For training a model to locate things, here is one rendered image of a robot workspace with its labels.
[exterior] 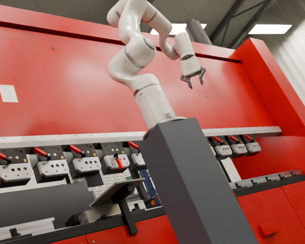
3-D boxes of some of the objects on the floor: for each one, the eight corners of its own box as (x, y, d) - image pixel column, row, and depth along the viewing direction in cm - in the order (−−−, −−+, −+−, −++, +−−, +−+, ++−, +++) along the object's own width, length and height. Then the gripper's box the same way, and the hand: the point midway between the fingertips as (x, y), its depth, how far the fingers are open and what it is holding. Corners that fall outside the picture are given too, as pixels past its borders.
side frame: (393, 267, 300) (249, 37, 389) (302, 297, 352) (193, 88, 441) (403, 259, 317) (263, 40, 406) (315, 289, 370) (208, 89, 458)
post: (208, 357, 277) (111, 117, 355) (204, 358, 281) (108, 120, 358) (213, 354, 281) (115, 117, 358) (208, 355, 284) (113, 120, 361)
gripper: (204, 54, 222) (213, 83, 215) (175, 66, 227) (184, 94, 220) (200, 49, 216) (209, 77, 209) (171, 61, 220) (179, 89, 213)
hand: (195, 83), depth 215 cm, fingers open, 5 cm apart
